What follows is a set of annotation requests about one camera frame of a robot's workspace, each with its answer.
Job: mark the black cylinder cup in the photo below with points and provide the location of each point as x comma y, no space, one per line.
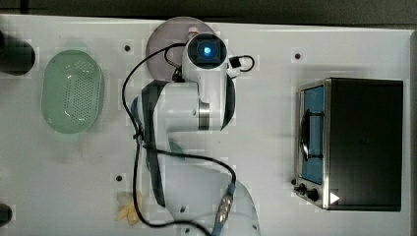
6,214
17,57

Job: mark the green perforated colander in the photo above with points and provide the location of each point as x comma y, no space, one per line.
72,92

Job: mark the black toaster oven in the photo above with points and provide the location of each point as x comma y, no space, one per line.
350,144

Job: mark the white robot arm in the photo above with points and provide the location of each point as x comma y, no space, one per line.
202,200

